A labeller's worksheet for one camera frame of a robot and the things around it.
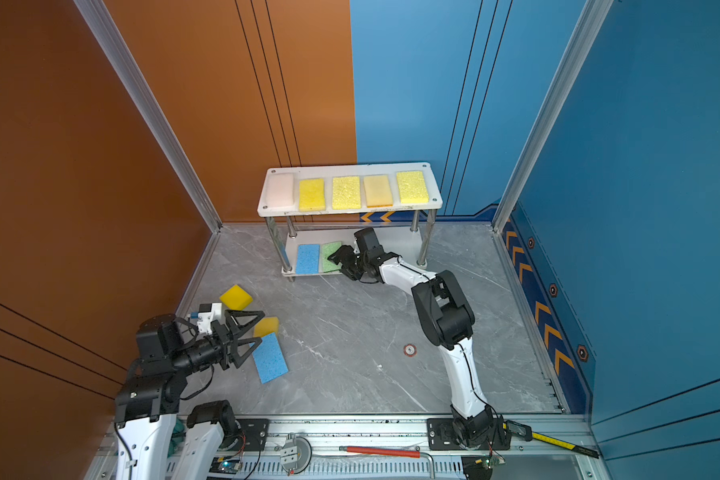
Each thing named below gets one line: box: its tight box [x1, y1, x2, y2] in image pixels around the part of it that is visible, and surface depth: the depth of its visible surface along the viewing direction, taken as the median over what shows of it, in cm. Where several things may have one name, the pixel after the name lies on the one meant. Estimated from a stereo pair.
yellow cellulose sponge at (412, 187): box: [396, 171, 429, 204], surface depth 82 cm
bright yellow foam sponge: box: [219, 284, 254, 311], surface depth 100 cm
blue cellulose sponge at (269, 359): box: [252, 332, 288, 384], surface depth 84 cm
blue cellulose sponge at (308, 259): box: [296, 244, 320, 274], surface depth 102 cm
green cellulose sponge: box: [321, 241, 342, 273], surface depth 103 cm
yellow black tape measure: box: [502, 420, 600, 459], surface depth 74 cm
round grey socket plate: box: [280, 436, 312, 474], surface depth 66 cm
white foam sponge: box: [266, 173, 294, 208], surface depth 80 cm
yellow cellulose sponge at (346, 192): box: [332, 176, 361, 210], surface depth 81 cm
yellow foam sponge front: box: [298, 178, 326, 212], surface depth 80 cm
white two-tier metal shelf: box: [257, 162, 443, 281], surface depth 82 cm
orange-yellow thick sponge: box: [364, 175, 394, 208], surface depth 81 cm
